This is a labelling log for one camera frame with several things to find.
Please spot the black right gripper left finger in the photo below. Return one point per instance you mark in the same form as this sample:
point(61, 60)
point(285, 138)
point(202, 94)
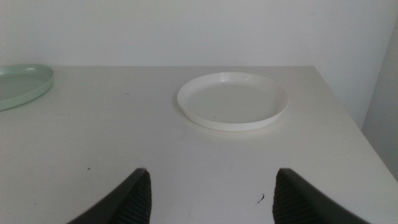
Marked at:
point(130, 202)

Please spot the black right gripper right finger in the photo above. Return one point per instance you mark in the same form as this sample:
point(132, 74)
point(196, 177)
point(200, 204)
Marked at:
point(295, 202)

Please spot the white shallow bowl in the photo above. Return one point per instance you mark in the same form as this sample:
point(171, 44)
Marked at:
point(233, 102)

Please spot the pale green shallow bowl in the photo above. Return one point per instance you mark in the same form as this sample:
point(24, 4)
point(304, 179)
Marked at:
point(18, 85)

